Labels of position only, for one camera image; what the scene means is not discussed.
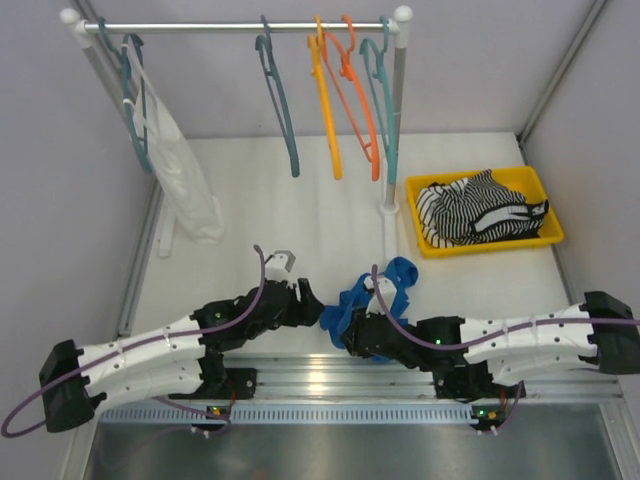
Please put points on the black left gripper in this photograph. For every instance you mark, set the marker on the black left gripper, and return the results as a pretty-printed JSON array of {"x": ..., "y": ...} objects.
[{"x": 298, "y": 304}]

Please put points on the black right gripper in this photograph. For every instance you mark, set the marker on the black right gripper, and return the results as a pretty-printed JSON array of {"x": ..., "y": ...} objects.
[{"x": 351, "y": 336}]

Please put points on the blue tank top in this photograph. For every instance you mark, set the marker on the blue tank top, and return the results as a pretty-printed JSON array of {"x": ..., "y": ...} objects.
[{"x": 336, "y": 318}]

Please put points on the slate blue hanger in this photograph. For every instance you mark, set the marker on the slate blue hanger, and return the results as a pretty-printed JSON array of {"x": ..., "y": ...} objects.
[{"x": 264, "y": 48}]

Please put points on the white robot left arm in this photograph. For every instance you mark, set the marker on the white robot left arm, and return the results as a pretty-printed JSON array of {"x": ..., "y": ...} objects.
[{"x": 182, "y": 360}]

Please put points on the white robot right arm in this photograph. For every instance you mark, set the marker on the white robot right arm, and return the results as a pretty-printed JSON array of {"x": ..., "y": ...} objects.
[{"x": 472, "y": 359}]

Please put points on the teal hanger right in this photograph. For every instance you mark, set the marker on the teal hanger right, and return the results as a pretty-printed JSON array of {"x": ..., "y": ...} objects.
[{"x": 373, "y": 59}]

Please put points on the yellow hanger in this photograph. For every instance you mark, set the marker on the yellow hanger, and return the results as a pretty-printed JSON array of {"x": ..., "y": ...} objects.
[{"x": 315, "y": 43}]

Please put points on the black white striped garment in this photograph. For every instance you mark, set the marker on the black white striped garment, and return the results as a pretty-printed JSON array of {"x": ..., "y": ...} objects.
[{"x": 477, "y": 210}]

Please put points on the white hanging garment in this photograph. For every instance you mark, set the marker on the white hanging garment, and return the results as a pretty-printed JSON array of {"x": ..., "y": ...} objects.
[{"x": 163, "y": 150}]

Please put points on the yellow plastic tray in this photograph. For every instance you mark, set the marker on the yellow plastic tray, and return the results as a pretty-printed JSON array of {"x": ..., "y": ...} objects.
[{"x": 522, "y": 179}]

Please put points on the white clothes rack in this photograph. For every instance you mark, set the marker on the white clothes rack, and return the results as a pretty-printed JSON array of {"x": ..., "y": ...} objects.
[{"x": 101, "y": 43}]

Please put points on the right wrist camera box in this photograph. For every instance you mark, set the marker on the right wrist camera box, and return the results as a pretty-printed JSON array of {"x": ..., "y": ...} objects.
[{"x": 383, "y": 293}]

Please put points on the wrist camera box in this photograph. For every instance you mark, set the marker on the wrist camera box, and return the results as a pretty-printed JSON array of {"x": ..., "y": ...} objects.
[
  {"x": 279, "y": 264},
  {"x": 383, "y": 293}
]

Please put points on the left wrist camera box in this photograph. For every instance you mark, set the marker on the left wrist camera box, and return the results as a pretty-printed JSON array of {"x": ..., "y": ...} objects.
[{"x": 279, "y": 264}]

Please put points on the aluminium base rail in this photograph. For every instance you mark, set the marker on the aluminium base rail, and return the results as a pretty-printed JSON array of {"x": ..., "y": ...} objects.
[{"x": 340, "y": 379}]

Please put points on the slotted grey cable duct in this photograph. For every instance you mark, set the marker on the slotted grey cable duct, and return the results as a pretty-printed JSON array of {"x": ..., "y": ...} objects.
[{"x": 154, "y": 412}]

